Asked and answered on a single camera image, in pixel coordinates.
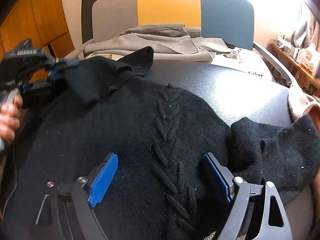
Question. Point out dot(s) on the orange wooden wardrobe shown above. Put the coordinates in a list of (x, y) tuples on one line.
[(30, 17)]

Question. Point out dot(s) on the white printed seat cushion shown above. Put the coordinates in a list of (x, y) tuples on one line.
[(250, 65)]

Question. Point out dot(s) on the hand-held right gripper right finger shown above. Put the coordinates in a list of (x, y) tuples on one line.
[(217, 177)]

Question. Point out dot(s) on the black knit sweater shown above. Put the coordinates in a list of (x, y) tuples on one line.
[(125, 130)]

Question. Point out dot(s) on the grey garment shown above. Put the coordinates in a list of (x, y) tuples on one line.
[(150, 42)]

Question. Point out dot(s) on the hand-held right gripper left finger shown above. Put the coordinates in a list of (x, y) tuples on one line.
[(105, 180)]

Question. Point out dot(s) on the grey yellow blue armchair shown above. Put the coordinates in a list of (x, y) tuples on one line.
[(167, 5)]

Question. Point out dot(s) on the pink knit sweater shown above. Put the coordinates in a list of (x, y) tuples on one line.
[(300, 107)]

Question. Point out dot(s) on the wooden side table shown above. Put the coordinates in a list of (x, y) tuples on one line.
[(300, 71)]

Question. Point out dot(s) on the hanging grey jacket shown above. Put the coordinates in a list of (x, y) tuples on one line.
[(300, 33)]

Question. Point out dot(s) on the person's left hand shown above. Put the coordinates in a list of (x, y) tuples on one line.
[(10, 122)]

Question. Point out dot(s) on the bright window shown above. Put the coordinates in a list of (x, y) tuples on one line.
[(275, 0)]

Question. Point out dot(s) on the pink patterned curtain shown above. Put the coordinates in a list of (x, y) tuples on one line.
[(313, 30)]

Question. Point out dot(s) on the black flat panel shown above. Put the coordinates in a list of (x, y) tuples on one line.
[(86, 17)]

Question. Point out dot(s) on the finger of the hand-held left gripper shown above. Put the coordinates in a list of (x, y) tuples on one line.
[(55, 75), (67, 62)]

